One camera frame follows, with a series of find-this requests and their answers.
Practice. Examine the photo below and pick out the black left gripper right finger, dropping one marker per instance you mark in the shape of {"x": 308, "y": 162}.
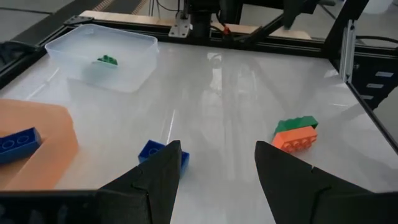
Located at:
{"x": 295, "y": 193}

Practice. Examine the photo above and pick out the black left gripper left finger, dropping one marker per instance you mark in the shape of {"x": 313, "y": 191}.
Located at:
{"x": 158, "y": 180}

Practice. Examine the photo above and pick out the blue toy brick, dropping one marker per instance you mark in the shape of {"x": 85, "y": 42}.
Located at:
{"x": 18, "y": 144}
{"x": 150, "y": 151}

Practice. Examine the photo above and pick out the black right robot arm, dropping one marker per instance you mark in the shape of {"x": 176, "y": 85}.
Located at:
{"x": 200, "y": 18}

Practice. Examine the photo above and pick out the orange toy brick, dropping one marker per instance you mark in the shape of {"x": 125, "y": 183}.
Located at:
{"x": 295, "y": 140}

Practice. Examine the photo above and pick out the translucent orange plastic bin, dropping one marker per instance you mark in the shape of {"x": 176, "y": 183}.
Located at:
{"x": 56, "y": 140}

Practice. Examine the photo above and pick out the clear plastic bin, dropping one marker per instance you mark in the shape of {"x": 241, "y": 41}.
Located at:
{"x": 130, "y": 62}

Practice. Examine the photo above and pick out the black hazard-striped floor ramp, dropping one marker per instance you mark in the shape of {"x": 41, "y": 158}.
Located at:
{"x": 124, "y": 5}

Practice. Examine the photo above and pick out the silver vertical bracket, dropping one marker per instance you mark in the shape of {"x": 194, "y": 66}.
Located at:
{"x": 346, "y": 53}

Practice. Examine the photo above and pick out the silver corner bracket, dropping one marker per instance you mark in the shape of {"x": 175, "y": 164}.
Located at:
{"x": 179, "y": 29}

